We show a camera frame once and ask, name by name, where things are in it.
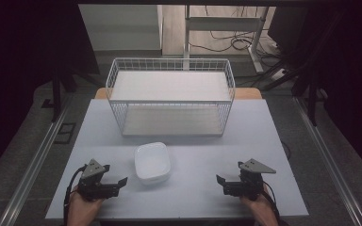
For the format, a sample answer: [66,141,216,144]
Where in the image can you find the white wire shelf rack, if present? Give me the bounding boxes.
[105,57,237,137]

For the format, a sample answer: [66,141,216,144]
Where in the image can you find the black metal stand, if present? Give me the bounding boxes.
[261,12,347,127]
[50,64,80,123]

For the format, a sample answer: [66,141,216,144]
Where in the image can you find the white cabinet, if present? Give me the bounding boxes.
[77,4,164,52]

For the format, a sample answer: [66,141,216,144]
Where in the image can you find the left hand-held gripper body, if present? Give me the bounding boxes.
[77,158,121,202]

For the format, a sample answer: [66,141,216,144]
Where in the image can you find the white square bowl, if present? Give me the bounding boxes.
[133,141,172,186]

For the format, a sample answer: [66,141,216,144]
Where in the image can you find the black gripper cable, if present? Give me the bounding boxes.
[261,180,283,226]
[62,164,88,226]

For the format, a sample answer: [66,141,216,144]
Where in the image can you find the person's right hand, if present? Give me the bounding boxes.
[239,184,279,226]

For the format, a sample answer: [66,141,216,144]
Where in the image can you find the aluminium rail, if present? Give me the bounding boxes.
[292,96,362,226]
[0,93,74,226]

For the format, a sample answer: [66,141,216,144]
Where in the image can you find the black floor cables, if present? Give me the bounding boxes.
[189,5,285,61]

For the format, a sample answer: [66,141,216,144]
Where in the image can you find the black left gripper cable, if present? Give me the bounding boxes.
[62,164,88,226]

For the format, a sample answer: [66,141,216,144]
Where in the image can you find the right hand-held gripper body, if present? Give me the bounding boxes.
[222,158,277,202]

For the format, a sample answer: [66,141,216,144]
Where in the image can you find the white desk frame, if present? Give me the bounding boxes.
[183,4,270,74]

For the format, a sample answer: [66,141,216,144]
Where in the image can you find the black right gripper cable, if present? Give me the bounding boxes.
[261,180,283,226]

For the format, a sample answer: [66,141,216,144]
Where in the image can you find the black curtain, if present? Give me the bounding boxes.
[267,4,362,177]
[0,0,101,185]

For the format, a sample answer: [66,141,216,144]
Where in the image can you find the person's left hand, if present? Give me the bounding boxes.
[67,186,106,226]

